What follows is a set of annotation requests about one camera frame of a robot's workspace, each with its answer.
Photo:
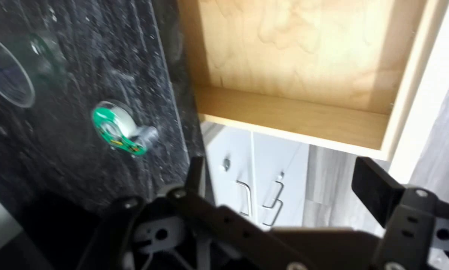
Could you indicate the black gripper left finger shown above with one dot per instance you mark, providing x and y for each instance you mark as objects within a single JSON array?
[{"x": 195, "y": 178}]

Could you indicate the silver round lock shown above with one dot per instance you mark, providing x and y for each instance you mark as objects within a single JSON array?
[{"x": 227, "y": 163}]

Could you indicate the empty wooden drawer white front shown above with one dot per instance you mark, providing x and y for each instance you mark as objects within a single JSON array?
[{"x": 308, "y": 61}]

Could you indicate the clear glass bowl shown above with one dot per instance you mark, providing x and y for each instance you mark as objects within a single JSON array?
[{"x": 6, "y": 76}]

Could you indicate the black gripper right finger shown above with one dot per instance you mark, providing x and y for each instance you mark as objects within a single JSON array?
[{"x": 374, "y": 182}]

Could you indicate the white base cabinet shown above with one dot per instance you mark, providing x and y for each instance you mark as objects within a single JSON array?
[{"x": 263, "y": 160}]

